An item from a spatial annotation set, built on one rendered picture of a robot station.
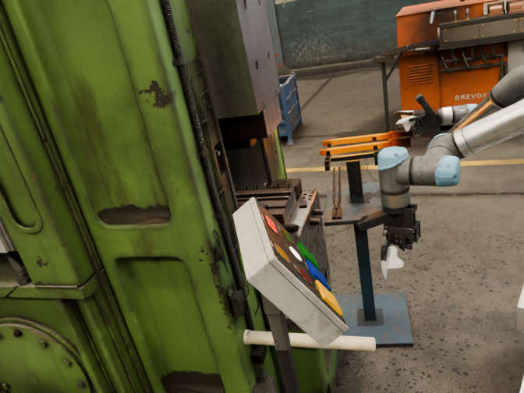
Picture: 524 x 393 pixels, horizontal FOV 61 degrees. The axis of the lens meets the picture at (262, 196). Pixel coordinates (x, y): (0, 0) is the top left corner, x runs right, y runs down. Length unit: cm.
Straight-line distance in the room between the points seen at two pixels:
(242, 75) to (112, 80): 38
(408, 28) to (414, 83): 55
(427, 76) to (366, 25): 424
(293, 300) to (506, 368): 153
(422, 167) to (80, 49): 98
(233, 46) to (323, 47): 799
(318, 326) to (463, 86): 425
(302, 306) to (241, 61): 75
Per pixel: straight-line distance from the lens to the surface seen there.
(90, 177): 152
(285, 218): 164
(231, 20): 140
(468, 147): 125
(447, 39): 487
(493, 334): 255
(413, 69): 507
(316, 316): 107
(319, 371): 203
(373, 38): 918
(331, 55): 937
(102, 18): 136
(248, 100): 143
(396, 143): 208
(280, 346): 132
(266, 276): 98
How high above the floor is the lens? 171
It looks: 24 degrees down
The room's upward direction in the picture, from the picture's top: 12 degrees counter-clockwise
